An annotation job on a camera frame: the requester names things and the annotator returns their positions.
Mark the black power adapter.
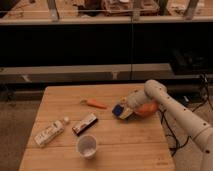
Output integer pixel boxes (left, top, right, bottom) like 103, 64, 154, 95
174, 95, 189, 106

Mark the clear plastic cup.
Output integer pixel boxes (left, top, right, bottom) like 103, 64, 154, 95
76, 135, 97, 159

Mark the brown chocolate bar box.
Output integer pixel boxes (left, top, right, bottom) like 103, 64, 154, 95
72, 113, 98, 136

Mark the black monitor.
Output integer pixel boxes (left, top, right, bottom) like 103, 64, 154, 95
170, 49, 213, 75

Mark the orange plate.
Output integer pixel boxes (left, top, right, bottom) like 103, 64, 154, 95
134, 102, 159, 117

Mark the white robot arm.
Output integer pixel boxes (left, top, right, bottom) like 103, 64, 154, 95
127, 80, 213, 171

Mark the white plastic bottle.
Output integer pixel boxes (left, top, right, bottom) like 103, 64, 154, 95
34, 117, 70, 148

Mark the black cable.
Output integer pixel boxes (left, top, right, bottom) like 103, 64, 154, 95
160, 73, 213, 158

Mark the orange carrot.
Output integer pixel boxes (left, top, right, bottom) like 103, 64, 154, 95
80, 99, 107, 109

